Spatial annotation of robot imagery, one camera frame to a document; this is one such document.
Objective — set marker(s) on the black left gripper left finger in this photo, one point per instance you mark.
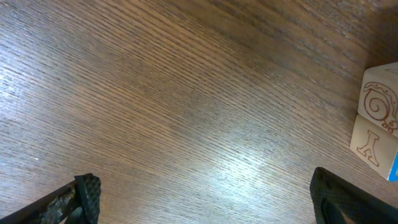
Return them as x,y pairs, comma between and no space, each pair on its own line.
75,202

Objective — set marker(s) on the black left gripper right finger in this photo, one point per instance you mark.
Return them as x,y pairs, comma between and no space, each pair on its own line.
335,198

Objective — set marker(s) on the blue H block upper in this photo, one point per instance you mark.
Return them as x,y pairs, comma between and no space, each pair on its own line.
378,96

